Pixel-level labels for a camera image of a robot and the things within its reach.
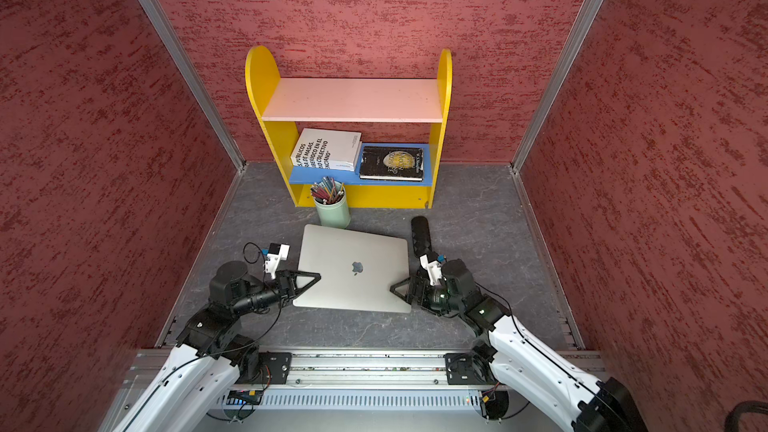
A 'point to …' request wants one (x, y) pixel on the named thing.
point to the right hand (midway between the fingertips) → (399, 301)
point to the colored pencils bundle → (328, 191)
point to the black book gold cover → (391, 164)
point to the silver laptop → (357, 270)
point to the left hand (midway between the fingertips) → (318, 285)
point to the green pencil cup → (336, 214)
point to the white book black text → (328, 150)
